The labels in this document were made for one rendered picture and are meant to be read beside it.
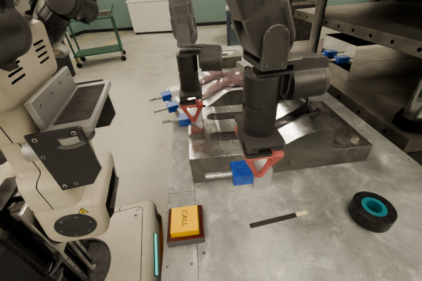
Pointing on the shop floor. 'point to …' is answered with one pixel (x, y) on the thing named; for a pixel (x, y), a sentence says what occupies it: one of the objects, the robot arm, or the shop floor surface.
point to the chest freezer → (149, 14)
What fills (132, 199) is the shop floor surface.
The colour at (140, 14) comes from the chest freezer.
